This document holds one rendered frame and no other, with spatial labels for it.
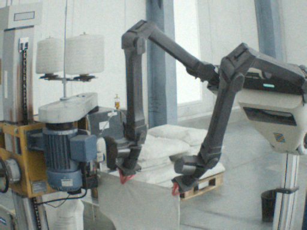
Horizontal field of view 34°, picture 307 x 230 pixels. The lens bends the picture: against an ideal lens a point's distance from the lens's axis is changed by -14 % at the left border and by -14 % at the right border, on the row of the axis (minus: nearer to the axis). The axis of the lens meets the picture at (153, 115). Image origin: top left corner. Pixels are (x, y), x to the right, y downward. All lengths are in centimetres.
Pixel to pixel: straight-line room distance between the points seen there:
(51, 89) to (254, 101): 513
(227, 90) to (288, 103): 48
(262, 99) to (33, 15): 434
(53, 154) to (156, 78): 640
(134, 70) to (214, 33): 755
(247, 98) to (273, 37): 850
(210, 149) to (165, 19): 625
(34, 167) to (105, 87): 569
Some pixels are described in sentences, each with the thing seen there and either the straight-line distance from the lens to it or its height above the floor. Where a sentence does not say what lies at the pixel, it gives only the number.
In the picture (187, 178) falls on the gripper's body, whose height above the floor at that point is 114.
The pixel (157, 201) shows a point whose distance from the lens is 230.
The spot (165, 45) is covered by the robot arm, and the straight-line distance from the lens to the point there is 227.
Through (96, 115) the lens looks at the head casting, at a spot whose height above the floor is 133.
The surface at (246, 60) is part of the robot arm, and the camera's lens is 181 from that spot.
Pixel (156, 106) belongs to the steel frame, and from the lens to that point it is 853.
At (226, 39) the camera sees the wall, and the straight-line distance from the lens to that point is 1000.
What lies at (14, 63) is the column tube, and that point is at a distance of 224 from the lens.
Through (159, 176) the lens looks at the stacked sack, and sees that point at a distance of 529.
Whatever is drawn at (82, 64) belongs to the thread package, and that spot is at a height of 157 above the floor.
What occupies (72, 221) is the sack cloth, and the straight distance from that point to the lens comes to 280.
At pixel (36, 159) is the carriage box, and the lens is 229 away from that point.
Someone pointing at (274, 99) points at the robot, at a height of 141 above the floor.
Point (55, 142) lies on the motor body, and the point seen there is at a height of 129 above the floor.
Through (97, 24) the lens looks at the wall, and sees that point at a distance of 776.
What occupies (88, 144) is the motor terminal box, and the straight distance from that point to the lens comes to 211.
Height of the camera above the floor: 170
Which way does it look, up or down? 9 degrees down
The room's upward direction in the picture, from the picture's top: 1 degrees counter-clockwise
